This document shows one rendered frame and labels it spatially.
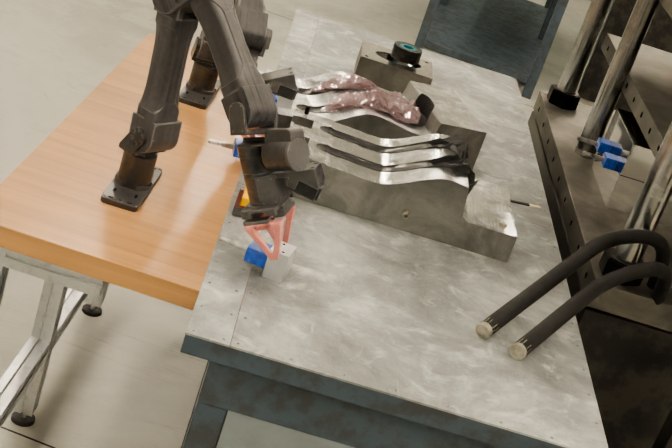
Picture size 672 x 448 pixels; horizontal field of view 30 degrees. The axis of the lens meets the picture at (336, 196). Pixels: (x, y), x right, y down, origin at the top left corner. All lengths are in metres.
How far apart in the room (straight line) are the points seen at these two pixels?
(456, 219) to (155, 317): 1.27
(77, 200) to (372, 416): 0.66
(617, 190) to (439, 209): 0.72
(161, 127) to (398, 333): 0.56
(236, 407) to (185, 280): 0.23
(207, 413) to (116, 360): 1.30
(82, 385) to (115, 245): 1.10
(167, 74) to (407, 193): 0.57
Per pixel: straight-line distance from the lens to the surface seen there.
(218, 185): 2.48
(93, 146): 2.50
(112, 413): 3.14
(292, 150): 2.06
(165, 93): 2.25
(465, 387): 2.08
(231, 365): 1.98
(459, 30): 7.09
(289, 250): 2.18
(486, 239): 2.55
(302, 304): 2.14
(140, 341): 3.44
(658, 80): 3.43
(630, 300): 2.73
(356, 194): 2.51
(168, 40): 2.23
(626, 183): 3.12
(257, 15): 2.51
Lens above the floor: 1.80
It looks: 23 degrees down
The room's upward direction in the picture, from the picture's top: 19 degrees clockwise
